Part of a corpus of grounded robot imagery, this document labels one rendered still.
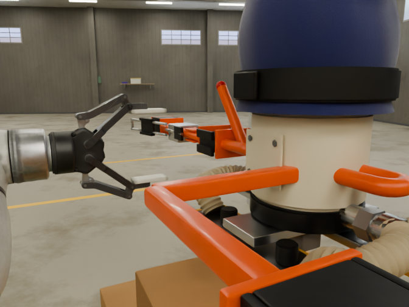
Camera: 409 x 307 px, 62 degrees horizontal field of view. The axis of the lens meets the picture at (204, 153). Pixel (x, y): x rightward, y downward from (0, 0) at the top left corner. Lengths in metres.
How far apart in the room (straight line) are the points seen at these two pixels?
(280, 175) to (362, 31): 0.19
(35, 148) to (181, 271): 0.41
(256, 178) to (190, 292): 0.38
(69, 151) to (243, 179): 0.32
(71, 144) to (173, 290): 0.35
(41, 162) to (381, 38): 0.52
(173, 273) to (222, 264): 0.58
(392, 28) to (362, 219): 0.23
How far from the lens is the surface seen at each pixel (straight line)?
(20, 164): 0.61
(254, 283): 0.17
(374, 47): 0.45
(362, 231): 0.47
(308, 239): 0.56
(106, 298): 1.48
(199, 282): 0.77
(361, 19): 0.44
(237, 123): 0.68
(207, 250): 0.24
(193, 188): 0.37
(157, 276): 0.79
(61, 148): 0.61
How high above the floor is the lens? 1.35
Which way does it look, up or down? 11 degrees down
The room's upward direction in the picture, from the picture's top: straight up
